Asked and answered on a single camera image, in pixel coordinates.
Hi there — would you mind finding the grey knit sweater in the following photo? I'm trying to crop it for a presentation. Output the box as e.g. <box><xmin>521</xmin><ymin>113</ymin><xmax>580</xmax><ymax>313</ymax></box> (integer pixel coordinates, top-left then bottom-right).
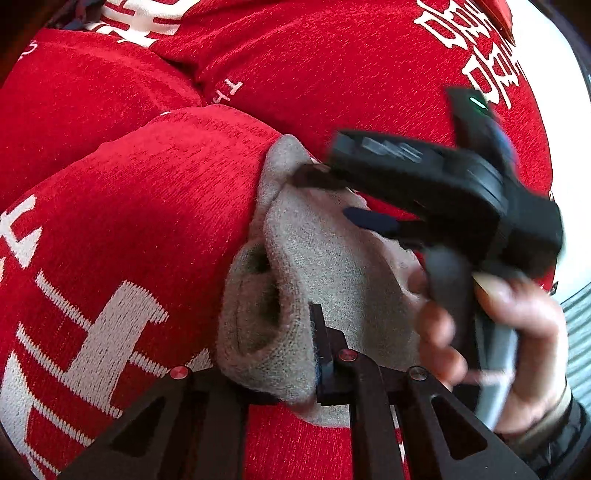
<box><xmin>216</xmin><ymin>135</ymin><xmax>422</xmax><ymax>427</ymax></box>

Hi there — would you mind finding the person's right hand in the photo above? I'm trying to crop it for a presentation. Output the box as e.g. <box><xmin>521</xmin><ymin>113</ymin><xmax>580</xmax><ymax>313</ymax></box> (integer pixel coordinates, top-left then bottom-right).
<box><xmin>414</xmin><ymin>273</ymin><xmax>568</xmax><ymax>436</ymax></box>

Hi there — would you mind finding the red sofa cover with characters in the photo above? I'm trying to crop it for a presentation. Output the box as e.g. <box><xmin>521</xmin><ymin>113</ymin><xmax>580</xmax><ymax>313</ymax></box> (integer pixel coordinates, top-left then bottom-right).
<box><xmin>1</xmin><ymin>1</ymin><xmax>552</xmax><ymax>479</ymax></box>

